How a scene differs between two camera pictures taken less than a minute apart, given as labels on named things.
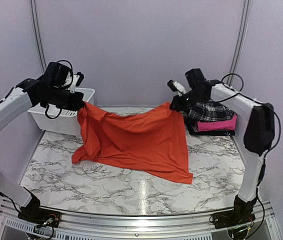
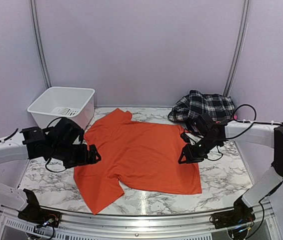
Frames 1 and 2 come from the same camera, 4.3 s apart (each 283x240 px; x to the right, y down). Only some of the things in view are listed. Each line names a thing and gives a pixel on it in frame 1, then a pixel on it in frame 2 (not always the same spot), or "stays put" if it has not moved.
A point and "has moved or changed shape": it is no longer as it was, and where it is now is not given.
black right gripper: x=180 y=107 to x=191 y=157
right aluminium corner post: x=241 y=36 stays put
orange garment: x=151 y=140 has moved or changed shape
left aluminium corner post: x=38 y=31 stays put
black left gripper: x=74 y=105 to x=83 y=159
